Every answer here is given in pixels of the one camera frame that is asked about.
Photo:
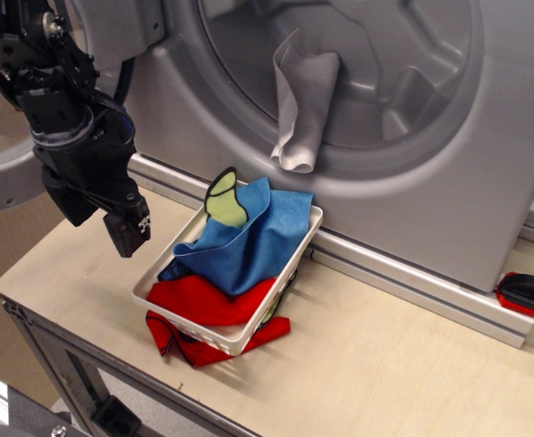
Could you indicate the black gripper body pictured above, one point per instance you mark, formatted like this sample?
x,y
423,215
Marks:
x,y
85,167

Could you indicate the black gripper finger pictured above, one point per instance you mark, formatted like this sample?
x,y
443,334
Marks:
x,y
124,233
139,218

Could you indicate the grey cloth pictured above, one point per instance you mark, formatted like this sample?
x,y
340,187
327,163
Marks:
x,y
305,87

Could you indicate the grey toy laundry machine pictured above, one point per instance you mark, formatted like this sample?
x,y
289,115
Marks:
x,y
428,150

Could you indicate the dark blue patterned cloth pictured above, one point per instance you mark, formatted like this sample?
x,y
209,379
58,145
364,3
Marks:
x,y
174,270

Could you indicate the green cloth with black edge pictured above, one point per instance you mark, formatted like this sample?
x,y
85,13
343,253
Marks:
x,y
221,203

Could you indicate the red cloth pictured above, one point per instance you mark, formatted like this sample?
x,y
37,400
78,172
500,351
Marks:
x,y
198,300

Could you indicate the white plastic basket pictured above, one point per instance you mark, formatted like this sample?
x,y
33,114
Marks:
x,y
232,340

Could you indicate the red and black clamp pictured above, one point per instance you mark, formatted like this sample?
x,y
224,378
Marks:
x,y
516,292

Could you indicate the metal table frame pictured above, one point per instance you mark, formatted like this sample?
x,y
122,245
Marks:
x,y
75,366

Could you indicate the aluminium profile rail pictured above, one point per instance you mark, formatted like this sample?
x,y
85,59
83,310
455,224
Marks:
x,y
478,310

